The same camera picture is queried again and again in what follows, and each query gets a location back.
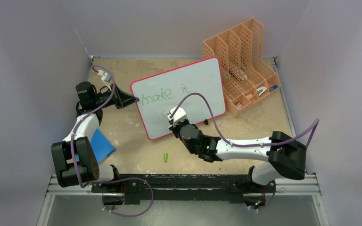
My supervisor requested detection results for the black base bar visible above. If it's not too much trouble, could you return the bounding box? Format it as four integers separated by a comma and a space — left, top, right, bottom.
91, 174, 275, 205

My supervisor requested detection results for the pink framed whiteboard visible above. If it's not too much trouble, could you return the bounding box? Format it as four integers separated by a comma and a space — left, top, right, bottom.
130, 57, 226, 140

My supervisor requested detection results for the blue small item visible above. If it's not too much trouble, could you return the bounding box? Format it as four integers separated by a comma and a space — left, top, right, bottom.
269, 85, 278, 92

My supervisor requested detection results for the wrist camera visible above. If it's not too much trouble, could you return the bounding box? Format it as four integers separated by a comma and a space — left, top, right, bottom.
166, 107, 188, 127
97, 70, 112, 90

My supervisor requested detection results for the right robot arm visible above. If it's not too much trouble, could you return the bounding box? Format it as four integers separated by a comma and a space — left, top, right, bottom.
169, 120, 306, 192

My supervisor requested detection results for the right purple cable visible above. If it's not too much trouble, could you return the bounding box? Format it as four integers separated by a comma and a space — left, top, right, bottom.
168, 92, 320, 150

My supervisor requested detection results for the blue book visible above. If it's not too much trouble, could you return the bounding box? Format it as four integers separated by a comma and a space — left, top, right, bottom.
90, 129, 116, 164

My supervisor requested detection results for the white stapler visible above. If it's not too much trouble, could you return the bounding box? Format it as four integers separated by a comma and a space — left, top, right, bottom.
256, 86, 267, 97

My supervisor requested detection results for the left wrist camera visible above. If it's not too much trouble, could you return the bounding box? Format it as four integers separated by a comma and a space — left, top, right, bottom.
97, 70, 112, 90

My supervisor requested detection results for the orange file organizer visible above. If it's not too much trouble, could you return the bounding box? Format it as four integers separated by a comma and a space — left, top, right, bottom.
201, 18, 281, 117

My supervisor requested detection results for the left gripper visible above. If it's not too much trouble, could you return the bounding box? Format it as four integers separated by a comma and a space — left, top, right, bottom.
94, 84, 139, 110

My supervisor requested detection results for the aluminium frame rail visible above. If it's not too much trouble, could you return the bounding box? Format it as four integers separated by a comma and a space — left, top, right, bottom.
37, 175, 328, 226

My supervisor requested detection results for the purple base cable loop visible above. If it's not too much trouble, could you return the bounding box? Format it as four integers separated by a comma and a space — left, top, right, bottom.
101, 177, 155, 218

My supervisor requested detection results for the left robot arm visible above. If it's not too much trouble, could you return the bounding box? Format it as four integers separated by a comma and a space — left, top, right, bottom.
51, 81, 139, 193

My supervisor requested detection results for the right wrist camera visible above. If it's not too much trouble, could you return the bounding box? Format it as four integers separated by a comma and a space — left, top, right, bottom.
166, 107, 188, 127

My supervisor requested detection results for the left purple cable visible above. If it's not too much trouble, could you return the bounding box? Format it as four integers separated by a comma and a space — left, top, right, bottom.
69, 64, 116, 188

